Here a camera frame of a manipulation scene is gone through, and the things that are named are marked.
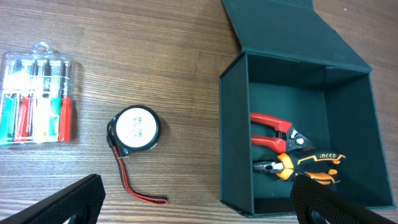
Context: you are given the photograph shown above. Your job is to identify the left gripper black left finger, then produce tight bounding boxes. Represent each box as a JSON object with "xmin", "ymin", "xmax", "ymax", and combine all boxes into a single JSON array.
[{"xmin": 1, "ymin": 174, "xmax": 106, "ymax": 224}]

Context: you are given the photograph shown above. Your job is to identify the clear screwdriver set case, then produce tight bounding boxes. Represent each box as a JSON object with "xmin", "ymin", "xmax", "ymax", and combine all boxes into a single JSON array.
[{"xmin": 1, "ymin": 42, "xmax": 75, "ymax": 146}]

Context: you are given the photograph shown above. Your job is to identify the black white tape measure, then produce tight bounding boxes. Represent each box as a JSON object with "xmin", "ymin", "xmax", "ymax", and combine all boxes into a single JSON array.
[{"xmin": 106, "ymin": 105, "xmax": 169, "ymax": 205}]

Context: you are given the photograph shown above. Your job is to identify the dark green open box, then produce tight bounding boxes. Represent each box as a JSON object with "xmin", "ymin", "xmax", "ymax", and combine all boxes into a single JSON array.
[{"xmin": 220, "ymin": 0, "xmax": 396, "ymax": 217}]

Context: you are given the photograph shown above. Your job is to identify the red handled cutters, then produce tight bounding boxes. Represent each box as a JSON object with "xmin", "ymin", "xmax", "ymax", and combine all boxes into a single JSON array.
[{"xmin": 250, "ymin": 112, "xmax": 315, "ymax": 154}]

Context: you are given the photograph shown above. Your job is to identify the orange black pliers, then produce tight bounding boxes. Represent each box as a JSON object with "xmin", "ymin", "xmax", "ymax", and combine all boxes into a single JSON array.
[{"xmin": 252, "ymin": 151, "xmax": 346, "ymax": 185}]

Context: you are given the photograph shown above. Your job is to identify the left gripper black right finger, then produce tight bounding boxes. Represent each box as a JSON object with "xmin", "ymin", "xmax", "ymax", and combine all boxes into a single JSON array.
[{"xmin": 290, "ymin": 175, "xmax": 395, "ymax": 224}]

